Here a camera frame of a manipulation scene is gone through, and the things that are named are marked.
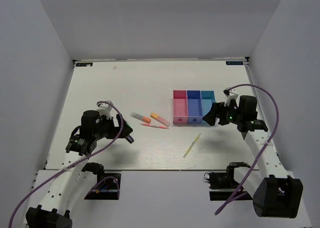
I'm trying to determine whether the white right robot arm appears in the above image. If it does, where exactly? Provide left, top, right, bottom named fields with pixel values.
left=203, top=95, right=303, bottom=219

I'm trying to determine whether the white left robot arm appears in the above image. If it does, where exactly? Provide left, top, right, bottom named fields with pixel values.
left=25, top=104, right=133, bottom=228

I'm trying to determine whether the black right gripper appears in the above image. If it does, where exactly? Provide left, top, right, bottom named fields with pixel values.
left=202, top=99, right=243, bottom=126

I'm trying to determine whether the red pink thin pen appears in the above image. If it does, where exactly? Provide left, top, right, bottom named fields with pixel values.
left=140, top=123, right=169, bottom=130

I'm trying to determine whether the light blue storage bin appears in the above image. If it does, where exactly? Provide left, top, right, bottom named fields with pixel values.
left=200, top=90, right=216, bottom=117

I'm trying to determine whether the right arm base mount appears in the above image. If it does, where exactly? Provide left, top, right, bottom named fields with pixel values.
left=203, top=162, right=250, bottom=201

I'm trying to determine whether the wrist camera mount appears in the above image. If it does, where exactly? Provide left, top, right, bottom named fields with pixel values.
left=96, top=100, right=113, bottom=120
left=223, top=88, right=239, bottom=107

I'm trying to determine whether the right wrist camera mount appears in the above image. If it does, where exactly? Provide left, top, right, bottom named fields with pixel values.
left=223, top=88, right=239, bottom=107

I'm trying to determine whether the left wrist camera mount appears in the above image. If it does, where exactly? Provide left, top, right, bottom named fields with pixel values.
left=96, top=100, right=113, bottom=120

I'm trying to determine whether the left corner label sticker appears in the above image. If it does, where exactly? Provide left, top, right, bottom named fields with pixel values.
left=75, top=62, right=93, bottom=67

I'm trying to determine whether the corner label sticker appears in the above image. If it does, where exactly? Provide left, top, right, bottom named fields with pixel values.
left=75, top=62, right=93, bottom=67
left=225, top=60, right=244, bottom=66

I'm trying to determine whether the purple-blue storage bin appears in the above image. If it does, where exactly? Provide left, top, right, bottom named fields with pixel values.
left=187, top=90, right=203, bottom=124

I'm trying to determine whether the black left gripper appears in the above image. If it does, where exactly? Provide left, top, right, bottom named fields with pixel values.
left=93, top=113, right=133, bottom=140

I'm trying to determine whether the yellow capped pink highlighter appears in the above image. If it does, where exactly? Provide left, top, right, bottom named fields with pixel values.
left=150, top=112, right=171, bottom=127

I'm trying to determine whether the pink storage bin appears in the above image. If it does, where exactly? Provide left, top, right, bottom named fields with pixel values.
left=173, top=90, right=188, bottom=124

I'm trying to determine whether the right corner label sticker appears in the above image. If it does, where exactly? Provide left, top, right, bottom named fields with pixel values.
left=225, top=60, right=244, bottom=66

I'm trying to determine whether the yellow thin pen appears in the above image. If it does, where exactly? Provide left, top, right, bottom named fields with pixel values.
left=183, top=133, right=201, bottom=158

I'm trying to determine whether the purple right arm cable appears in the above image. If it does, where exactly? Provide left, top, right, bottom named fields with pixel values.
left=214, top=83, right=280, bottom=216

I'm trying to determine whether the orange capped highlighter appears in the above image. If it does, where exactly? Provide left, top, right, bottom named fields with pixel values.
left=130, top=112, right=151, bottom=124

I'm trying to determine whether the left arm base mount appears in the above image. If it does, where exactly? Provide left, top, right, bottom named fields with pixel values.
left=84, top=171, right=122, bottom=201

